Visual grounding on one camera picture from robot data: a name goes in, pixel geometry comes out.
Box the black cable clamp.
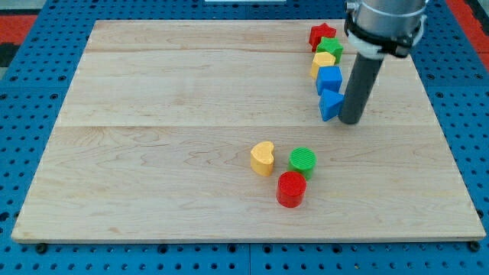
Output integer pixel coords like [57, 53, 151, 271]
[344, 15, 427, 60]

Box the red cylinder block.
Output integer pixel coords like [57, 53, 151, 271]
[276, 171, 307, 208]

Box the red star block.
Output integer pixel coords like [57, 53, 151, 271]
[309, 23, 337, 52]

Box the green star block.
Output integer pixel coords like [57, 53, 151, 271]
[316, 37, 344, 64]

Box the blue cube block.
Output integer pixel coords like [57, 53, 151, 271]
[316, 66, 342, 95]

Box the yellow heart block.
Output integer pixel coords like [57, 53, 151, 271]
[250, 141, 274, 176]

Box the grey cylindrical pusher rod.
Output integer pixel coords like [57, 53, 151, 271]
[338, 53, 384, 125]

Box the blue triangle block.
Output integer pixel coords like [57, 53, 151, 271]
[319, 89, 344, 121]

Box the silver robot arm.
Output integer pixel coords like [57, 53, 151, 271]
[345, 0, 429, 60]

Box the green cylinder block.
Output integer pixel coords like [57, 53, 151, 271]
[287, 147, 317, 180]

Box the wooden board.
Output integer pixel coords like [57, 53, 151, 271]
[11, 21, 486, 244]

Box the yellow rounded block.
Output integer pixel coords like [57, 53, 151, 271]
[309, 52, 336, 79]

